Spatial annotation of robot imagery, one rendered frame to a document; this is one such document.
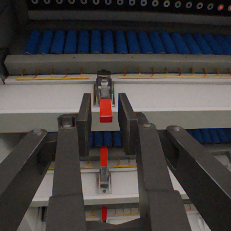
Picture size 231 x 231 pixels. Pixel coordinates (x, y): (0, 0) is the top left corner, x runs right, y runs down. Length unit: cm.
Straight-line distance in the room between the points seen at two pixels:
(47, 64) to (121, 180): 25
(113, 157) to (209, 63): 24
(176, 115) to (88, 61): 14
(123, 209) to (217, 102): 38
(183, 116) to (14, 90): 23
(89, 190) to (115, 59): 24
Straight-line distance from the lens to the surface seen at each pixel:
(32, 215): 50
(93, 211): 57
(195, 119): 29
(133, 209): 57
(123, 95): 19
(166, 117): 27
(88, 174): 40
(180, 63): 31
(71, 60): 28
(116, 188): 39
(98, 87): 24
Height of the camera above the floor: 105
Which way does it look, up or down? 35 degrees down
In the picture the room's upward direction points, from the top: 2 degrees clockwise
